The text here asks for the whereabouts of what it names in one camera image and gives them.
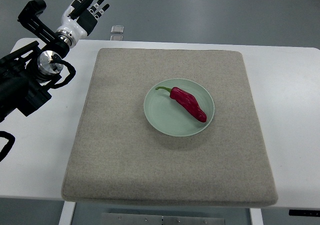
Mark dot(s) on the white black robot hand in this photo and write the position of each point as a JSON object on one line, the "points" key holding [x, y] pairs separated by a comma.
{"points": [[80, 18]]}

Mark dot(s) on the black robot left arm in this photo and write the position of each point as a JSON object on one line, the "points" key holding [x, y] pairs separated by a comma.
{"points": [[27, 74]]}

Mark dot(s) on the metal table frame plate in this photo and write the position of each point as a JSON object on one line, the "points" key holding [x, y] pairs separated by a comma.
{"points": [[145, 219]]}

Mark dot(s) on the beige fabric mat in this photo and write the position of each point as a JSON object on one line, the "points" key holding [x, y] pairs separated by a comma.
{"points": [[119, 157]]}

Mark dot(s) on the white table leg left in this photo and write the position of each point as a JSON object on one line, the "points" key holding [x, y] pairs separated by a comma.
{"points": [[67, 213]]}

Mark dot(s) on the red chili pepper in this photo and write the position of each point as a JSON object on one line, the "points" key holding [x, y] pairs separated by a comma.
{"points": [[187, 101]]}

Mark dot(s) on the white table leg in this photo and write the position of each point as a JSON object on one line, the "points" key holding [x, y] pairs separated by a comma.
{"points": [[67, 213], [256, 216]]}

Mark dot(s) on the white table leg right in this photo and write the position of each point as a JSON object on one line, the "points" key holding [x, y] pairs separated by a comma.
{"points": [[256, 216]]}

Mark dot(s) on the light green plate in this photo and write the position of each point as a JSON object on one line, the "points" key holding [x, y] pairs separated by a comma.
{"points": [[170, 118]]}

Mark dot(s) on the black table control panel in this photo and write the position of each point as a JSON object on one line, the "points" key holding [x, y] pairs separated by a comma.
{"points": [[304, 213]]}

